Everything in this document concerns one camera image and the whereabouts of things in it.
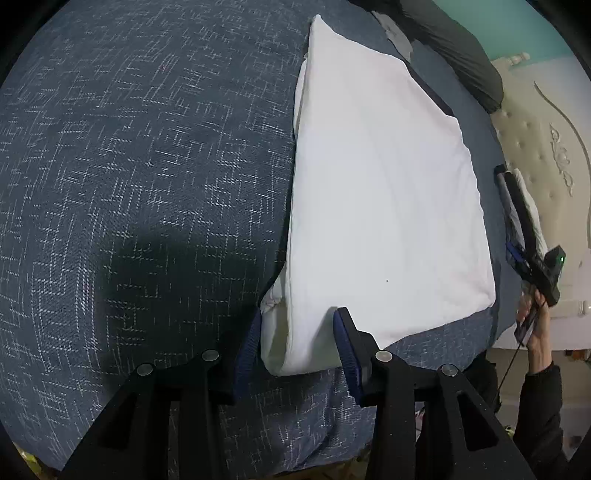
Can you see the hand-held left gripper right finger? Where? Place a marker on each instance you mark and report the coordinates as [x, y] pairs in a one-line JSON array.
[[346, 355]]

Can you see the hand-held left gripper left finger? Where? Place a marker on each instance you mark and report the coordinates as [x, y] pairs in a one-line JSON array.
[[247, 360]]

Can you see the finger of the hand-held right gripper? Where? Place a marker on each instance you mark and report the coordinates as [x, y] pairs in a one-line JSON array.
[[515, 253]]

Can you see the white polo shirt black trim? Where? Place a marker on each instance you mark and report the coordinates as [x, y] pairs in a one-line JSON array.
[[383, 194]]

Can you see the person's right forearm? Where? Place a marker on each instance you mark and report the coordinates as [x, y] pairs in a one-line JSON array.
[[545, 415]]

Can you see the person's right hand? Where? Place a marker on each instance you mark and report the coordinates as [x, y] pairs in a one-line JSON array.
[[542, 332]]

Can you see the folded light grey garment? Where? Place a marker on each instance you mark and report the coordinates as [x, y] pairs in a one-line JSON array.
[[505, 198]]

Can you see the cream upholstered bed headboard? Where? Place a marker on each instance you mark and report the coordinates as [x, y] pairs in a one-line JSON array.
[[554, 161]]

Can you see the person's black trousers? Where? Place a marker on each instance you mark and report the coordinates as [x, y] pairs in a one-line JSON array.
[[482, 383]]

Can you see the dark grey pillow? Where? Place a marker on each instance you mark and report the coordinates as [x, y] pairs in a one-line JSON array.
[[461, 55]]

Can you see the blue patterned bed cover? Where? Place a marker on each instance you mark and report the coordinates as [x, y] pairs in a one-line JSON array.
[[138, 184]]

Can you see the yellow plastic bag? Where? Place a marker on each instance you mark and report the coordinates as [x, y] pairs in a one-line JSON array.
[[25, 457]]

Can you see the small light grey cloth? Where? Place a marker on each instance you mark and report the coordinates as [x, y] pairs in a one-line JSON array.
[[397, 32]]

